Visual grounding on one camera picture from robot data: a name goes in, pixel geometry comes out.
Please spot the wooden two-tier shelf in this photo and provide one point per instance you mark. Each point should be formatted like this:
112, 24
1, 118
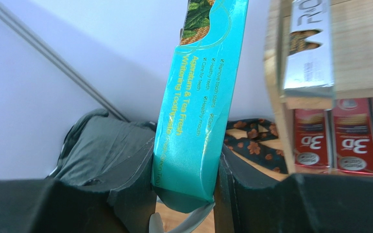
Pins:
352, 45

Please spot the red 3D toothpaste box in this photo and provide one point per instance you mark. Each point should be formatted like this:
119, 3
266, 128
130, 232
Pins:
353, 136
310, 141

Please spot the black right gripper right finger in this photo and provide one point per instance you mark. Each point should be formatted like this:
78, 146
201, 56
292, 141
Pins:
249, 201

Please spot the dark green pillow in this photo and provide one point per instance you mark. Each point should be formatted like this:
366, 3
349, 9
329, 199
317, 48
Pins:
97, 143

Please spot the silver teal Oral toothpaste box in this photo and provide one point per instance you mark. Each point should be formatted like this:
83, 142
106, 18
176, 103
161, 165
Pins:
309, 70

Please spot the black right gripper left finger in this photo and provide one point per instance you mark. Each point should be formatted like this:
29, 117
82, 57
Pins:
118, 201

